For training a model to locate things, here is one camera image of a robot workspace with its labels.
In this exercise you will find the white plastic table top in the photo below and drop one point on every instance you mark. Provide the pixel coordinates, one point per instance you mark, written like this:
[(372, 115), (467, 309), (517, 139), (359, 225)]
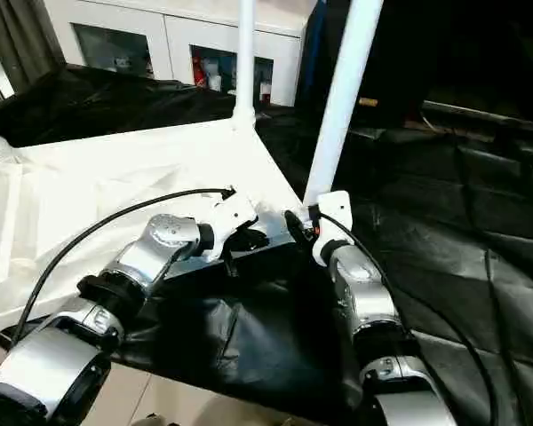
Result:
[(115, 177)]

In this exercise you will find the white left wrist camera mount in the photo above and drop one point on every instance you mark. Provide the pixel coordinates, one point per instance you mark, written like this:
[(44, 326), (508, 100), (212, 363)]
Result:
[(233, 215)]

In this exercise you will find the black mat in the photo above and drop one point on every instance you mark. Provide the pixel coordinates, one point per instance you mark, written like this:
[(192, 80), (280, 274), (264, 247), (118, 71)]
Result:
[(448, 199)]

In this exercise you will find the dark left robot foot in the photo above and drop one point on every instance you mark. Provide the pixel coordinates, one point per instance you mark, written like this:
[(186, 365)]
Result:
[(157, 420)]

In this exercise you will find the white cabinet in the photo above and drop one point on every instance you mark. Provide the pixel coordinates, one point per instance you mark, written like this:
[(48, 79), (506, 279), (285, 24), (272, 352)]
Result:
[(173, 26)]

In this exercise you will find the black box with gold label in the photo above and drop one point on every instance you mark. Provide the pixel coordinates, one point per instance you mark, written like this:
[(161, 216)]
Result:
[(395, 53)]

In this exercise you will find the red bottle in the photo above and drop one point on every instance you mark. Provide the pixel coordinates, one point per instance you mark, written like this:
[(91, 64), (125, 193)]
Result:
[(198, 73)]

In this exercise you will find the white cup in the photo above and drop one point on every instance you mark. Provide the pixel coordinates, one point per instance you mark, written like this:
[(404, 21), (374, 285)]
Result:
[(214, 82)]

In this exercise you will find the black rod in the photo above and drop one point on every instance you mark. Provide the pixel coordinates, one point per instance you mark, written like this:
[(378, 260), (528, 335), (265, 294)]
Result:
[(484, 114)]

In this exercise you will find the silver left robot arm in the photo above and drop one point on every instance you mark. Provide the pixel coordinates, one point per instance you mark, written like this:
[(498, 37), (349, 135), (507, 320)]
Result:
[(137, 262)]

